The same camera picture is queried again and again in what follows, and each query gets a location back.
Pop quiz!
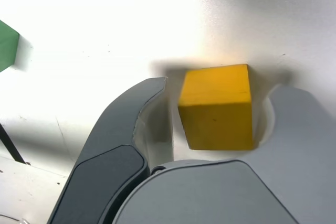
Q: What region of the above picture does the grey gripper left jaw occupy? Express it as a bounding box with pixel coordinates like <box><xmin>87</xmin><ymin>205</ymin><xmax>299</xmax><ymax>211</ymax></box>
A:
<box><xmin>48</xmin><ymin>77</ymin><xmax>174</xmax><ymax>224</ymax></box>

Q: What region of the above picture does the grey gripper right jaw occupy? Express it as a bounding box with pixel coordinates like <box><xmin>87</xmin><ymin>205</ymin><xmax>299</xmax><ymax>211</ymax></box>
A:
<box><xmin>112</xmin><ymin>83</ymin><xmax>336</xmax><ymax>224</ymax></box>

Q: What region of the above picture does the yellow cube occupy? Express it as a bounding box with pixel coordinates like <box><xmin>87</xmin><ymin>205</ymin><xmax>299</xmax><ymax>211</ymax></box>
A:
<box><xmin>177</xmin><ymin>63</ymin><xmax>255</xmax><ymax>151</ymax></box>

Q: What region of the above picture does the green cube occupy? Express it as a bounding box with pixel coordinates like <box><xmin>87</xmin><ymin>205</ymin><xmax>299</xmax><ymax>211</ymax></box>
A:
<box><xmin>0</xmin><ymin>19</ymin><xmax>20</xmax><ymax>73</ymax></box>

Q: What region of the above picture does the black tape strip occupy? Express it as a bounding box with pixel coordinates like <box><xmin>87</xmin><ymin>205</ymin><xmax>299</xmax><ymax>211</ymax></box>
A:
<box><xmin>0</xmin><ymin>123</ymin><xmax>27</xmax><ymax>164</ymax></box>

